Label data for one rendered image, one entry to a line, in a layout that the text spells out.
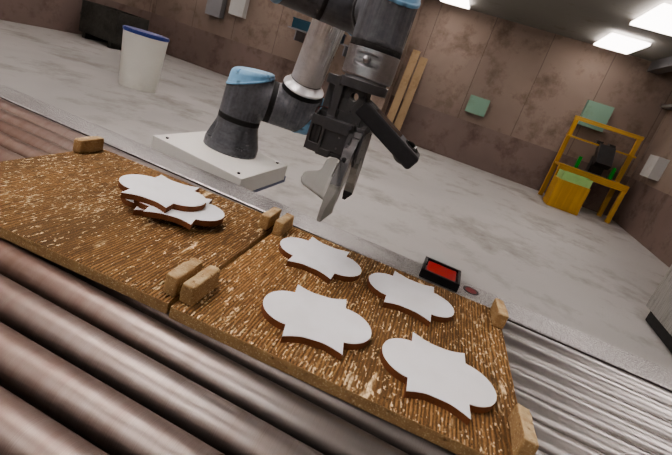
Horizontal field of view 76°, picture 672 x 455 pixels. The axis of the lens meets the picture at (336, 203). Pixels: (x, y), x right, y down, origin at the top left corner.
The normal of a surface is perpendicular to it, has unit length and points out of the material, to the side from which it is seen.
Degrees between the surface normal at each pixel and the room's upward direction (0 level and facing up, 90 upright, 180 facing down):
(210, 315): 0
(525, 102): 90
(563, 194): 90
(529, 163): 90
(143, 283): 0
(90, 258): 0
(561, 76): 90
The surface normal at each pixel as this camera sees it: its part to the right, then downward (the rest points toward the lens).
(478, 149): -0.31, 0.20
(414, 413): 0.30, -0.90
